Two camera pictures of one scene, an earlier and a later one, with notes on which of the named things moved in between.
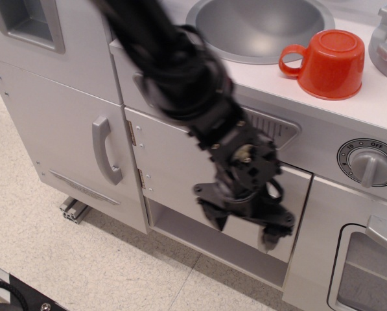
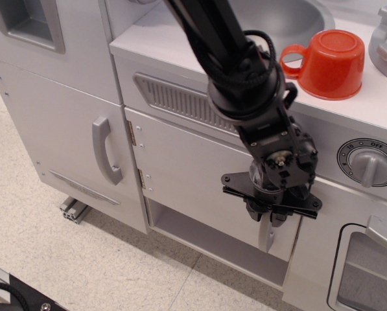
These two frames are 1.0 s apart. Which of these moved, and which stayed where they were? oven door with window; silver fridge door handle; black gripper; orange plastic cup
Moved: black gripper
Stayed: silver fridge door handle; oven door with window; orange plastic cup
